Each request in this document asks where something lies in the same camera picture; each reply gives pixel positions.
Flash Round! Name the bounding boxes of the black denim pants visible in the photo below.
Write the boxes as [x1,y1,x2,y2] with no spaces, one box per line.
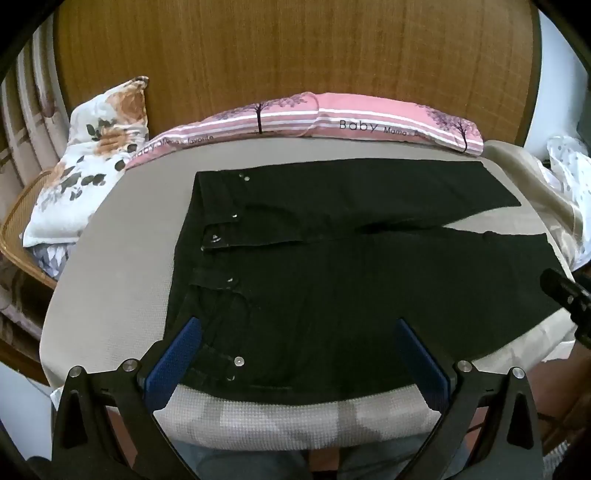
[166,158,559,405]

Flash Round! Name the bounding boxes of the beige satin blanket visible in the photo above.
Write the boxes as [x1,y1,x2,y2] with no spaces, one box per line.
[484,140,590,271]

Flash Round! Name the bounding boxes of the white spotted cloth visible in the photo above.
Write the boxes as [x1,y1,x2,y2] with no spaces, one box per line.
[547,136,590,268]

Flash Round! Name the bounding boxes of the grey textured mattress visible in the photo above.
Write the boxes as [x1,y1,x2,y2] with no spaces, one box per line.
[38,136,578,451]

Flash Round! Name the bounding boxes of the pink striped Baby pillow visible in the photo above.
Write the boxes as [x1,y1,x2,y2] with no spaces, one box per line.
[126,92,484,169]

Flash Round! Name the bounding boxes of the wicker rattan chair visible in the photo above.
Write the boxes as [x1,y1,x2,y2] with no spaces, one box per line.
[1,170,57,290]

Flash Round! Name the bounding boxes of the wooden headboard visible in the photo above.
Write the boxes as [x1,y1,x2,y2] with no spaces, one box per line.
[53,1,541,145]

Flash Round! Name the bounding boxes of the floral white orange pillow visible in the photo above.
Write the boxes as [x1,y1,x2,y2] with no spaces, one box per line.
[22,76,149,248]

